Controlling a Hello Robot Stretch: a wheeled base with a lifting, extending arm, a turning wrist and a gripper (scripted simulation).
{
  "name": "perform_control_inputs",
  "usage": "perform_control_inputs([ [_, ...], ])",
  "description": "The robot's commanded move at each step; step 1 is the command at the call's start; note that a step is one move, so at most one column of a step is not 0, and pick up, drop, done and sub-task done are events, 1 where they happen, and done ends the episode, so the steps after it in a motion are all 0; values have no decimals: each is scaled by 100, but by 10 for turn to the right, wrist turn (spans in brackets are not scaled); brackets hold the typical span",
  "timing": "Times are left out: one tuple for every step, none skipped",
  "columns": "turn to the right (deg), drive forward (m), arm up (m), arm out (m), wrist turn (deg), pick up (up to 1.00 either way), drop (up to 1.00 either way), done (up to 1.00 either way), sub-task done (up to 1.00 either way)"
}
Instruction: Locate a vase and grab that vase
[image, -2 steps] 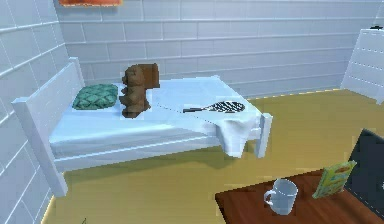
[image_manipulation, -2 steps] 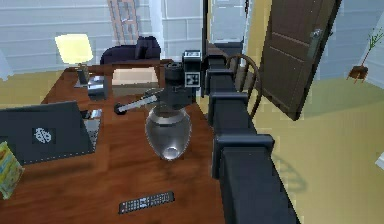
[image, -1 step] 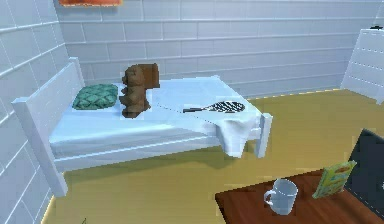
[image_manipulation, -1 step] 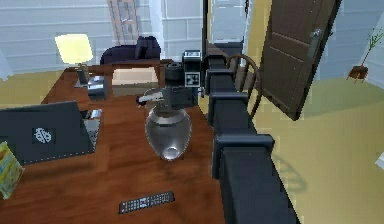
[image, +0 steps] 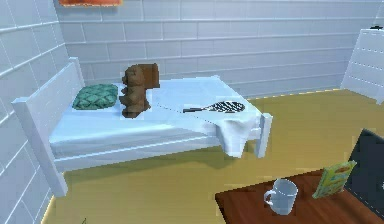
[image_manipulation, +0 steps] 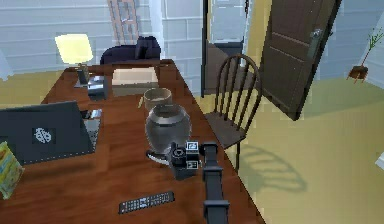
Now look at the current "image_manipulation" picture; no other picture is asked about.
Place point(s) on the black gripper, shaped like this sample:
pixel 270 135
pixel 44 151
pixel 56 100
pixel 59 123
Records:
pixel 178 160

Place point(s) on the grey round vase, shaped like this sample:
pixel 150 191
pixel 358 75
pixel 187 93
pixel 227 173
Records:
pixel 167 128

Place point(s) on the black remote control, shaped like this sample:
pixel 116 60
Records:
pixel 146 202

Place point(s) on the brown wooden table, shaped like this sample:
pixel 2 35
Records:
pixel 110 176

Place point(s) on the tan bowl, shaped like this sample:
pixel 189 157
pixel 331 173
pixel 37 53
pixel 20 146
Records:
pixel 158 96

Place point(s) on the dark wooden spindle chair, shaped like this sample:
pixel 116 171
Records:
pixel 230 123

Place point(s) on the beige flat box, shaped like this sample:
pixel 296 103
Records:
pixel 135 78

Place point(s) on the dark grey box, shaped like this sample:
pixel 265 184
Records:
pixel 98 87

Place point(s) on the dark blue armchair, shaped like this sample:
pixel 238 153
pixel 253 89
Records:
pixel 133 53

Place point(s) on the black laptop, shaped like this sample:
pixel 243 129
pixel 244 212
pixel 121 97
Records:
pixel 46 133

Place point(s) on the yellow shade table lamp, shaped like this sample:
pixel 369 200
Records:
pixel 74 50

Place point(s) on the green yellow book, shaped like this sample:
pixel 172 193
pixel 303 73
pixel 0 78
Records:
pixel 9 171

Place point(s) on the dark brown room door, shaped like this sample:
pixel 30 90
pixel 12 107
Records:
pixel 293 60

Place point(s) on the potted house plant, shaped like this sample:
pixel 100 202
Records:
pixel 363 66

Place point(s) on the framed wall picture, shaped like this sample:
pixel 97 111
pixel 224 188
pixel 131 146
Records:
pixel 124 20

